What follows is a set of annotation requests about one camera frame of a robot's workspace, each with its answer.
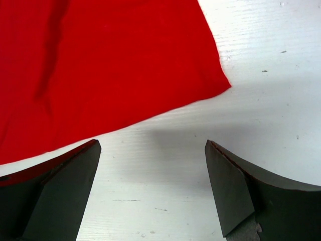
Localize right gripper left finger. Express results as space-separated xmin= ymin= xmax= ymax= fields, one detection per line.
xmin=1 ymin=139 xmax=101 ymax=241

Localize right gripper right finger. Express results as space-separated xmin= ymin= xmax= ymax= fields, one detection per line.
xmin=205 ymin=141 xmax=320 ymax=240

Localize red t shirt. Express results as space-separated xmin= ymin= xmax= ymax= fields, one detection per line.
xmin=1 ymin=1 xmax=231 ymax=164

